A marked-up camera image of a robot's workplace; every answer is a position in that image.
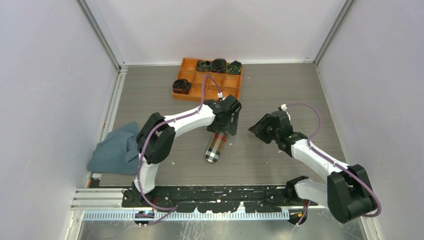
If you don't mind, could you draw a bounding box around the orange wooden divided tray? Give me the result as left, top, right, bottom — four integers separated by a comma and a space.
171, 57, 244, 102

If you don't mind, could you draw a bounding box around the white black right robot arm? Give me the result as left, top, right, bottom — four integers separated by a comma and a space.
248, 110, 380, 224

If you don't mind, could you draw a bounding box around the dark blue-grey cloth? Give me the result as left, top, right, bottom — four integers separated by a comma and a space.
86, 121, 140, 175

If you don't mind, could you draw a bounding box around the rolled dark green tie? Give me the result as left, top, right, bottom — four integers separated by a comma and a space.
195, 59, 212, 72

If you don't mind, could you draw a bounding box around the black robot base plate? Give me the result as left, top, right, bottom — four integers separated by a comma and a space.
121, 185, 306, 214

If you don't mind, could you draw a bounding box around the rolled green patterned tie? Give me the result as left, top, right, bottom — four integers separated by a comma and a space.
225, 60, 243, 75

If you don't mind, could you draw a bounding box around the rolled black brown tie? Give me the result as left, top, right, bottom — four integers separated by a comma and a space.
210, 58, 227, 74

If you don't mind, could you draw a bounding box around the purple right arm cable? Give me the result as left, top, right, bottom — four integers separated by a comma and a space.
278, 102, 382, 226

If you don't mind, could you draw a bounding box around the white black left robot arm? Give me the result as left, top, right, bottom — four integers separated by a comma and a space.
133, 94, 242, 207

